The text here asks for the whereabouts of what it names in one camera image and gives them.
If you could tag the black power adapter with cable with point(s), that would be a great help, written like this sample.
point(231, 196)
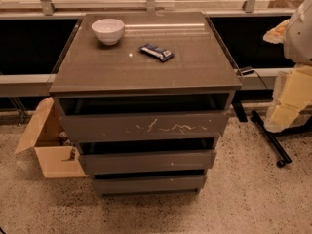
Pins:
point(249, 70)

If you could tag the grey drawer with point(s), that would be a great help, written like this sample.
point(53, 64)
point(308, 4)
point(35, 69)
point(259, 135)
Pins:
point(104, 158)
point(92, 118)
point(151, 182)

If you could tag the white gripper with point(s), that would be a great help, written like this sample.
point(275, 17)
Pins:
point(299, 38)

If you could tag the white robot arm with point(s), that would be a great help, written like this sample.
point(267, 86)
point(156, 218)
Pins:
point(292, 91)

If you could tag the brown bottle in box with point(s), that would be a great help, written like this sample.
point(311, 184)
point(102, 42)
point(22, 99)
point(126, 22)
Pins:
point(63, 139)

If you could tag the grey middle drawer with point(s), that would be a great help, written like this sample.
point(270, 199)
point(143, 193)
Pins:
point(104, 158)

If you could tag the grey drawer cabinet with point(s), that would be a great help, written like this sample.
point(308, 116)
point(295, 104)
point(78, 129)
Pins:
point(200, 64)

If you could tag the black wheeled stand leg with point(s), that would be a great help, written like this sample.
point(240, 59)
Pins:
point(284, 157)

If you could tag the grey top drawer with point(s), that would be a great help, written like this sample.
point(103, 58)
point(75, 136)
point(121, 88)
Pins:
point(92, 118)

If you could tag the white ceramic bowl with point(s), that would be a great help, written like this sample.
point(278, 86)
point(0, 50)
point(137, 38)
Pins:
point(108, 31)

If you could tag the grey bottom drawer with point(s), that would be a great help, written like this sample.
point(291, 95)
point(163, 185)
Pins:
point(151, 182)

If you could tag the open cardboard box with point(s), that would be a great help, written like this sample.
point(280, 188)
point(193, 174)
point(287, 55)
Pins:
point(42, 135)

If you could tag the blue snack packet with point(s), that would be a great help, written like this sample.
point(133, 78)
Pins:
point(156, 52)

